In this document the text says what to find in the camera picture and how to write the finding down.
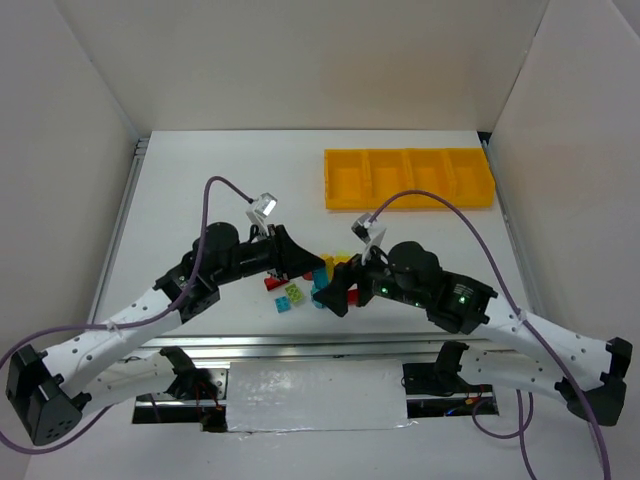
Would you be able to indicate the red rectangular lego brick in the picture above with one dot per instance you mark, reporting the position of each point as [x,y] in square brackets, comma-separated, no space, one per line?
[353,297]

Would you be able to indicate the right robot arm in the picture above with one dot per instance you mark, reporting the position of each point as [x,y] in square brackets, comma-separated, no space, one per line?
[585,374]

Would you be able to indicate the aluminium front rail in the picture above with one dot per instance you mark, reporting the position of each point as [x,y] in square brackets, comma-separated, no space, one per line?
[298,347]

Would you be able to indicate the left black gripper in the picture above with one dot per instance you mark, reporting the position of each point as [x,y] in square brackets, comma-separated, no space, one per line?
[279,251]

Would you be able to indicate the teal square lego plate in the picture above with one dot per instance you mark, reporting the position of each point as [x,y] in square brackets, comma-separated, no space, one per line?
[282,304]

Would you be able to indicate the red arch lego brick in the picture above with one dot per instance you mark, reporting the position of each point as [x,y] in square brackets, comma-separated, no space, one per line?
[272,283]

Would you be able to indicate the lime green lego plate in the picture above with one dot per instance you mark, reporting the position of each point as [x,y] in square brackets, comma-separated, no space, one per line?
[294,293]

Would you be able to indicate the aluminium right rail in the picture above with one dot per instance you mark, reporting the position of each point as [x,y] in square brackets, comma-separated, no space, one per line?
[531,291]

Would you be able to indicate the teal long lego brick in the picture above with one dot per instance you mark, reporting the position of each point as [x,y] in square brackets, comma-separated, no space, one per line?
[321,277]

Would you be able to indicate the aluminium left rail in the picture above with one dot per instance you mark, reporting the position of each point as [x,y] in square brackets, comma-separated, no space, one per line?
[139,154]

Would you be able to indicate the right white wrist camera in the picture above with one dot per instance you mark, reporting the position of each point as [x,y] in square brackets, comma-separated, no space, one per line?
[370,232]

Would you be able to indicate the yellow four-compartment bin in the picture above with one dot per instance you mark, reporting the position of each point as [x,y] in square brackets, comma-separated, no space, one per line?
[362,179]

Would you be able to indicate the round yellow lego brick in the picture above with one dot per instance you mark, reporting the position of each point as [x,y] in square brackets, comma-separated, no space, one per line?
[337,257]

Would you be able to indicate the aluminium rail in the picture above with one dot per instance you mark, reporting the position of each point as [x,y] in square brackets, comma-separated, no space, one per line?
[298,347]
[139,154]
[531,291]

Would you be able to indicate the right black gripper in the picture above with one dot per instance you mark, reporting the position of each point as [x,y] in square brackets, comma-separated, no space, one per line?
[355,280]

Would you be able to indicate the white foil covered panel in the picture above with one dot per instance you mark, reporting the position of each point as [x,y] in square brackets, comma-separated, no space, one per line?
[336,395]

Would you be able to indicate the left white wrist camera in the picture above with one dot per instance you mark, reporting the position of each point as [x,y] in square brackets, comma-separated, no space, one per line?
[260,208]

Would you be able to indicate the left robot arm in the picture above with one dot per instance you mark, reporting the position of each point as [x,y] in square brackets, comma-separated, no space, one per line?
[49,390]

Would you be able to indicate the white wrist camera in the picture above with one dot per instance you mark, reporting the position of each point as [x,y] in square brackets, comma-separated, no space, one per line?
[260,208]
[370,232]

